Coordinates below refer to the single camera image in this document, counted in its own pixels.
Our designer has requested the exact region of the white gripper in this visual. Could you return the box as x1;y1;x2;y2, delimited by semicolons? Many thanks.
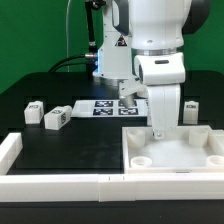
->
119;53;185;138

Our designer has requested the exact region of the white square table top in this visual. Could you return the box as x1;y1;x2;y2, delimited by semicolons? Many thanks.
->
122;126;224;174

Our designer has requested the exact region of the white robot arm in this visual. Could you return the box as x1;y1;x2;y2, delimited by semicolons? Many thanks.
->
84;0;210;139

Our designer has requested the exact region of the white sheet with markers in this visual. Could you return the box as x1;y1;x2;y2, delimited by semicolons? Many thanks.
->
71;99;147;118

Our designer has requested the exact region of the white U-shaped obstacle fence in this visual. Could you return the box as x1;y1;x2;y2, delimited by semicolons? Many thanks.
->
0;133;224;202

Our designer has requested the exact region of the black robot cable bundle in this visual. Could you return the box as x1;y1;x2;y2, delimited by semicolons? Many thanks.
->
49;0;107;73

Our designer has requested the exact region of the grey thin cable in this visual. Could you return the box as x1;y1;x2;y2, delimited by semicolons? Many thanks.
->
65;0;72;73

